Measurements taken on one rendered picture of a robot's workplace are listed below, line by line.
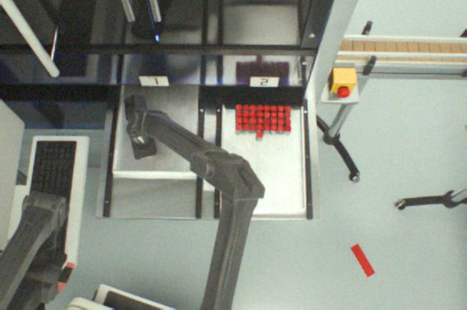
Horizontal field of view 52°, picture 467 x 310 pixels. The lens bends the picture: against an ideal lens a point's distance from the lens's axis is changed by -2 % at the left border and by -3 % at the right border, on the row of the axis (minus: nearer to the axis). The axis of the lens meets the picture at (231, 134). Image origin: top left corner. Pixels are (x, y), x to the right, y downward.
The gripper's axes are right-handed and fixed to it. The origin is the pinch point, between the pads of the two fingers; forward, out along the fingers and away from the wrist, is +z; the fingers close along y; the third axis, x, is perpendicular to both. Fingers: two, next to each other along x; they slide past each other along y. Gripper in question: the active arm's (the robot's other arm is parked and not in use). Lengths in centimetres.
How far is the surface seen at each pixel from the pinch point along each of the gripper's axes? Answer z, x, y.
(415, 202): 82, -113, -26
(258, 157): 3.9, -33.7, -9.4
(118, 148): 4.1, 9.4, 4.3
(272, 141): 3.8, -39.6, -5.0
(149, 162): 4.2, 0.3, -2.8
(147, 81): -9.5, -4.9, 18.8
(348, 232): 91, -79, -31
